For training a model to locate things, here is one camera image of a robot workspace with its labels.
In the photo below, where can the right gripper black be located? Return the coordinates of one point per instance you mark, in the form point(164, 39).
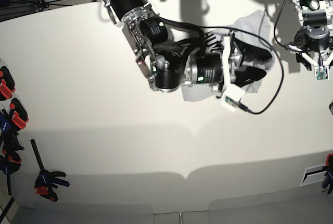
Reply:
point(208, 69)

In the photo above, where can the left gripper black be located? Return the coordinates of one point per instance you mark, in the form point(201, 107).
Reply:
point(314, 39)

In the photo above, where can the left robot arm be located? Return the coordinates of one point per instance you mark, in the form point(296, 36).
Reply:
point(315, 17)

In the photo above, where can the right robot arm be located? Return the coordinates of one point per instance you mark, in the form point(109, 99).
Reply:
point(172, 54)

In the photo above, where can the white label plate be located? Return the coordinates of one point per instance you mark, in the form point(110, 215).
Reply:
point(313, 175)

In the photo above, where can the blue clamp right edge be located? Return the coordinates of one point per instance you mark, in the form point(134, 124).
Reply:
point(327, 182)

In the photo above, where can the red black clamp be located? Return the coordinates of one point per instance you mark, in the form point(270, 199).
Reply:
point(18, 116)
point(7, 84)

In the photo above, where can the blue black bar clamp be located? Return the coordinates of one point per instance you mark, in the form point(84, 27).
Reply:
point(47, 181)

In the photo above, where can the red black clamp top left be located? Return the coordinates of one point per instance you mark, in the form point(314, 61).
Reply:
point(7, 84)

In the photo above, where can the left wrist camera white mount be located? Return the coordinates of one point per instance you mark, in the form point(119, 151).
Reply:
point(320, 67)

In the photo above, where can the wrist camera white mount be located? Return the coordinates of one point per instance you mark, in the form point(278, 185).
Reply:
point(320, 67)
point(230, 95)

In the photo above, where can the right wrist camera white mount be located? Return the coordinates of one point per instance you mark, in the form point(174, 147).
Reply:
point(230, 95)

